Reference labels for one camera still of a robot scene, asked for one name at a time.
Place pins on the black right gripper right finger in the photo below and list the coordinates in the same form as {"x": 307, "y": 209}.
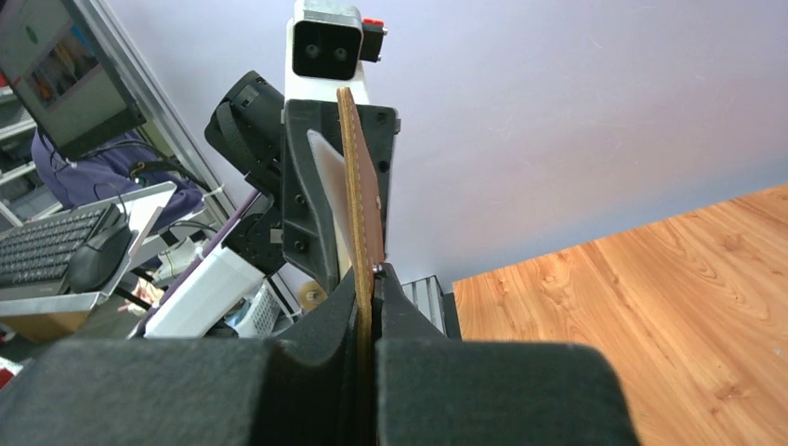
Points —
{"x": 434, "y": 390}

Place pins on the black computer keyboard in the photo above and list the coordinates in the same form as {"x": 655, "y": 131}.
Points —
{"x": 35, "y": 257}

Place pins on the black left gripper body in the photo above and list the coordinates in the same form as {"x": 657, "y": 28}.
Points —
{"x": 308, "y": 234}

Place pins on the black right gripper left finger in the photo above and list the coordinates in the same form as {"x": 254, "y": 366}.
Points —
{"x": 284, "y": 390}

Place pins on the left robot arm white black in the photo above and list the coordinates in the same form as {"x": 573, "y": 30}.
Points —
{"x": 246, "y": 128}

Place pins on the brown leather card holder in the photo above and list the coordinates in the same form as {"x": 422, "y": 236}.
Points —
{"x": 350, "y": 183}

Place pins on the black computer mouse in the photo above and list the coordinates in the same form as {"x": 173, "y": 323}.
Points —
{"x": 94, "y": 262}

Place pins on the aluminium frame rail left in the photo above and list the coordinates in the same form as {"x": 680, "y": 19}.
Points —
{"x": 155, "y": 103}

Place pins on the computer monitor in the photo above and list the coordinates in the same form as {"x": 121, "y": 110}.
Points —
{"x": 62, "y": 75}

